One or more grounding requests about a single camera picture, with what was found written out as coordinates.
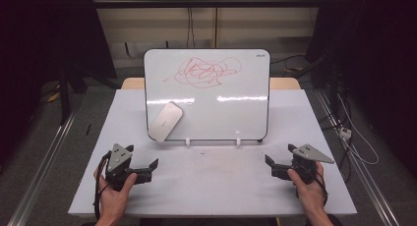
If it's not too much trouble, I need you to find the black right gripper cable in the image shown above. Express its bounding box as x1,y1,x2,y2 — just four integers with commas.
314,171,328,207

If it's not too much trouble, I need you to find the dark curtain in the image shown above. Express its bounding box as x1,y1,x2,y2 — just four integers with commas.
0,0,118,165
304,0,417,178

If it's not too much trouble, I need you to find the thin white cable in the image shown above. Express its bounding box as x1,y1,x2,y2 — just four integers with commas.
336,93,380,166

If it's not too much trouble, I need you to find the white whiteboard eraser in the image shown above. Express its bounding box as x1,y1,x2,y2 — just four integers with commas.
148,101,184,143

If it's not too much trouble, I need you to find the white power strip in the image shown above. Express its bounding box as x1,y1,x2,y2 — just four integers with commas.
338,127,353,141

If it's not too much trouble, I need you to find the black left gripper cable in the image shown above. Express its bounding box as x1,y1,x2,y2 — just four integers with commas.
92,150,112,220

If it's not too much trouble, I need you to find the person's right hand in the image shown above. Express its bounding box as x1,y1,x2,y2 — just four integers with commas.
287,162,328,217

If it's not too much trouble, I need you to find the black hanging cable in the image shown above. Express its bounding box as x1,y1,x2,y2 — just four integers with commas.
186,6,195,49

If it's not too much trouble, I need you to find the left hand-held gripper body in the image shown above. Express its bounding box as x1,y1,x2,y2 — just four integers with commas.
104,142,153,192

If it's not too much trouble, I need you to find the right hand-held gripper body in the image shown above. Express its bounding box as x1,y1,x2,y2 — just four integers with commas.
270,143,334,185

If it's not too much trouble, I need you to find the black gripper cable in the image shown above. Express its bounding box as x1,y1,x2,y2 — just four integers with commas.
92,150,112,220
314,171,328,207

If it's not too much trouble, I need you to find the metal floor rail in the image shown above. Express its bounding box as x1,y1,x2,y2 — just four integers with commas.
315,90,400,226
7,109,80,226

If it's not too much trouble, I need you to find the white whiteboard with black rim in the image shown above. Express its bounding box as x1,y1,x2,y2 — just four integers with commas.
143,48,271,143

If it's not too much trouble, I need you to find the person's left hand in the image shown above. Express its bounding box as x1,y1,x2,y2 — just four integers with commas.
93,165,138,220

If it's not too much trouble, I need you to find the black horizontal bar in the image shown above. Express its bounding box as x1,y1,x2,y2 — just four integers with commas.
92,0,325,9

